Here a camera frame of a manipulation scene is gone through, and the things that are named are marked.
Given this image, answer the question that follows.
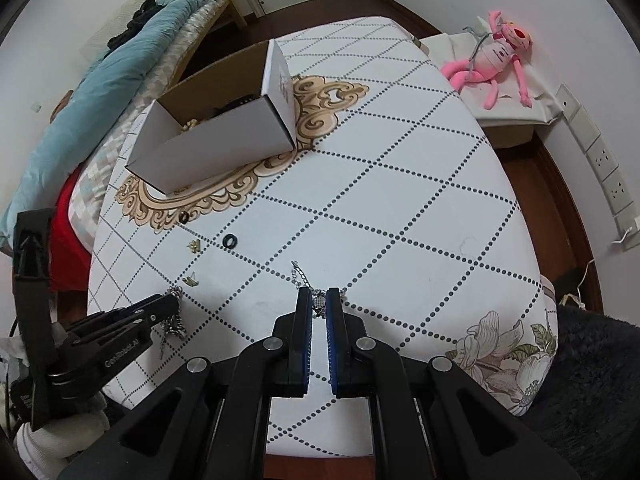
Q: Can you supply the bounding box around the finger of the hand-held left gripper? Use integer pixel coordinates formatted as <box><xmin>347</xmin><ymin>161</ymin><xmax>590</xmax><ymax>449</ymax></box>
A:
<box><xmin>66</xmin><ymin>294</ymin><xmax>181</xmax><ymax>344</ymax></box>
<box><xmin>49</xmin><ymin>311</ymin><xmax>179</xmax><ymax>397</ymax></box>

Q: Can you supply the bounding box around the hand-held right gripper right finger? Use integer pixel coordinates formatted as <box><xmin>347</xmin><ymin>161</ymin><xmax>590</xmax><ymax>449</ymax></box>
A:
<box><xmin>325</xmin><ymin>287</ymin><xmax>582</xmax><ymax>480</ymax></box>

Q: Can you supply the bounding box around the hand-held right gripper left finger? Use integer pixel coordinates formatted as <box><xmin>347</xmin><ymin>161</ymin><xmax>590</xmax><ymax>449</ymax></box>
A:
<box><xmin>57</xmin><ymin>287</ymin><xmax>314</xmax><ymax>480</ymax></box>

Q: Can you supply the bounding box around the silver chain with pendant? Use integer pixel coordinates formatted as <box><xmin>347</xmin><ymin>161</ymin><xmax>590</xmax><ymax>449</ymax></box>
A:
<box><xmin>290</xmin><ymin>260</ymin><xmax>332</xmax><ymax>319</ymax></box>

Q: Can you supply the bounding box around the silver chain necklace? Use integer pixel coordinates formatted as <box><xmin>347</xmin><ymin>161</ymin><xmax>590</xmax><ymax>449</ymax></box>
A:
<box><xmin>158</xmin><ymin>285</ymin><xmax>187</xmax><ymax>359</ymax></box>

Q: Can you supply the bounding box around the white cardboard box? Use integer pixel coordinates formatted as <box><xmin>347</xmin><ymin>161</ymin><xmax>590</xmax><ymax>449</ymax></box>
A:
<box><xmin>125</xmin><ymin>39</ymin><xmax>302</xmax><ymax>196</ymax></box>

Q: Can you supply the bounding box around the black bead jewelry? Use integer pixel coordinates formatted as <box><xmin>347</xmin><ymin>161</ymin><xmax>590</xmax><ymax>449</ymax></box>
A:
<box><xmin>214</xmin><ymin>94</ymin><xmax>262</xmax><ymax>117</ymax></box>

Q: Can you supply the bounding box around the red cloth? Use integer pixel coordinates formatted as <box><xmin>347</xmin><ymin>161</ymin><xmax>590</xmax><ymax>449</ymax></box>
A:
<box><xmin>48</xmin><ymin>167</ymin><xmax>96</xmax><ymax>294</ymax></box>

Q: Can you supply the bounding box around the white diamond-patterned tablecloth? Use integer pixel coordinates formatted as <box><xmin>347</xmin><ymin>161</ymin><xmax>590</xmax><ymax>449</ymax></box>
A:
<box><xmin>87</xmin><ymin>16</ymin><xmax>559</xmax><ymax>459</ymax></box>

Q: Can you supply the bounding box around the teal blanket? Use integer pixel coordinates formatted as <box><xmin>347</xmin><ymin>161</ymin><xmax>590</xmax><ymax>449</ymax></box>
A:
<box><xmin>0</xmin><ymin>0</ymin><xmax>237</xmax><ymax>242</ymax></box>

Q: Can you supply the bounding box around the dark fuzzy rug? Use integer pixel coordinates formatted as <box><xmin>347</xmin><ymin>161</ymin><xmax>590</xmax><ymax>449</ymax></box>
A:
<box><xmin>519</xmin><ymin>269</ymin><xmax>640</xmax><ymax>480</ymax></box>

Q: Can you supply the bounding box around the wooden nightstand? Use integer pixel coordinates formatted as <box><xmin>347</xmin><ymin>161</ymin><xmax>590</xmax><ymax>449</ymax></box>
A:
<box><xmin>484</xmin><ymin>122</ymin><xmax>537</xmax><ymax>150</ymax></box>

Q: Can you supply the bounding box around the black clothing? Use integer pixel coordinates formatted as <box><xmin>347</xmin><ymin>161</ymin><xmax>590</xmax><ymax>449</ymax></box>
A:
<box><xmin>105</xmin><ymin>0</ymin><xmax>169</xmax><ymax>51</ymax></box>

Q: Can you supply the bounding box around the pink plush toy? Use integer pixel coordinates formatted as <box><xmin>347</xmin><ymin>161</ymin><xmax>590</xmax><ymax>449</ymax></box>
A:
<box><xmin>439</xmin><ymin>8</ymin><xmax>535</xmax><ymax>110</ymax></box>

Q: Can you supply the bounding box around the white cable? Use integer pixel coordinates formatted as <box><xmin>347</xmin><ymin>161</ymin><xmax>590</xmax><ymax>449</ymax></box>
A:
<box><xmin>559</xmin><ymin>227</ymin><xmax>640</xmax><ymax>312</ymax></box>

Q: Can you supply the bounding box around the wooden bed frame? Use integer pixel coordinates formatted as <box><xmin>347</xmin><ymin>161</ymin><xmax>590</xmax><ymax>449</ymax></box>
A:
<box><xmin>214</xmin><ymin>0</ymin><xmax>249</xmax><ymax>29</ymax></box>

